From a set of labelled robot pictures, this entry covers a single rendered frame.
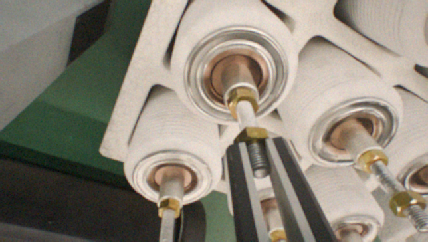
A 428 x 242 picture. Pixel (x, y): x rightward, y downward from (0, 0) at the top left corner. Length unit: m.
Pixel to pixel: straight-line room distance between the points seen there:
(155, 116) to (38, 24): 0.12
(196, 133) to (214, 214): 0.53
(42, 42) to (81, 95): 0.30
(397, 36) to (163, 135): 0.20
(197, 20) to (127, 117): 0.16
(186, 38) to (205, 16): 0.02
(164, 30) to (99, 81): 0.27
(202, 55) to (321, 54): 0.14
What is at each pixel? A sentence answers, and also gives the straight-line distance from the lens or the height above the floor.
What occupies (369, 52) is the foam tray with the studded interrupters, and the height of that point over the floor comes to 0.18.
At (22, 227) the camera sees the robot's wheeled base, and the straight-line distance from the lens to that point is 0.53.
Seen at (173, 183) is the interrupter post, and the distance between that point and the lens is 0.23.
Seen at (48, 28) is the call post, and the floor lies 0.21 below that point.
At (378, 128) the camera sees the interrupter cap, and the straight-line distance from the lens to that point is 0.25.
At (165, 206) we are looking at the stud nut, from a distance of 0.22.
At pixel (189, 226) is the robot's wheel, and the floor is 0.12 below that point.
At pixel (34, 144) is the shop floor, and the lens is 0.65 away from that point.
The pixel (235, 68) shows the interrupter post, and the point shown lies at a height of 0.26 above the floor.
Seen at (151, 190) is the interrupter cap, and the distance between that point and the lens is 0.26.
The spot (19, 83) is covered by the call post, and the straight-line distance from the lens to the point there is 0.23.
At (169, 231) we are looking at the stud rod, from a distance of 0.21.
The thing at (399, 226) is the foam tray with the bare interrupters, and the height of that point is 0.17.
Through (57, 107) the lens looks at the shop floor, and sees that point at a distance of 0.56.
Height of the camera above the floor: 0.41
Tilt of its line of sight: 54 degrees down
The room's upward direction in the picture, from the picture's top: 175 degrees clockwise
